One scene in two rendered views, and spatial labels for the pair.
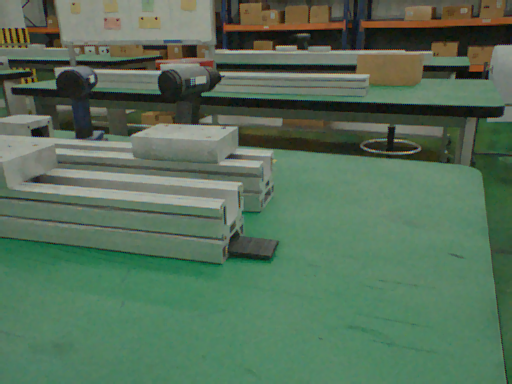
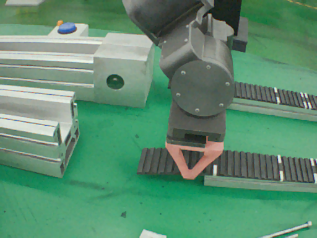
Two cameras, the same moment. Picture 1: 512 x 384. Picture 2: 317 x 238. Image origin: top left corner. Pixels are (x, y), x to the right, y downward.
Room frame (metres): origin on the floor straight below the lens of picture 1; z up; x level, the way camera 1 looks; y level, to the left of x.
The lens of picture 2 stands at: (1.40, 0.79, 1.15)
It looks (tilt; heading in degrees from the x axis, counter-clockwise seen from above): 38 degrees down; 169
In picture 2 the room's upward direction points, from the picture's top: 4 degrees clockwise
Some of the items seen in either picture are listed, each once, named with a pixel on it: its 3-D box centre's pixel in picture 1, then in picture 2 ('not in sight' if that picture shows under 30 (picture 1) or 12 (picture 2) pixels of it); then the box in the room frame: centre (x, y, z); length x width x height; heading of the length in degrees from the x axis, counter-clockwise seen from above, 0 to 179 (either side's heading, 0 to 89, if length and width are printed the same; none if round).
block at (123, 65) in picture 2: not in sight; (126, 64); (0.83, 0.84, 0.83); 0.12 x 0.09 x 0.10; 163
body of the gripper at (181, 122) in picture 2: not in sight; (200, 91); (1.06, 0.91, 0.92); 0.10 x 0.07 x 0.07; 163
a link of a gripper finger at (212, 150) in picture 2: not in sight; (194, 145); (1.08, 0.91, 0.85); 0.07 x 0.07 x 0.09; 73
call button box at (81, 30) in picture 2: not in sight; (66, 43); (0.68, 0.72, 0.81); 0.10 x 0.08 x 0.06; 163
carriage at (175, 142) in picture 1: (187, 149); not in sight; (0.82, 0.12, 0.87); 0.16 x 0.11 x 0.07; 73
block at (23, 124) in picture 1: (21, 138); not in sight; (1.13, 0.57, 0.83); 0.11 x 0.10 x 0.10; 161
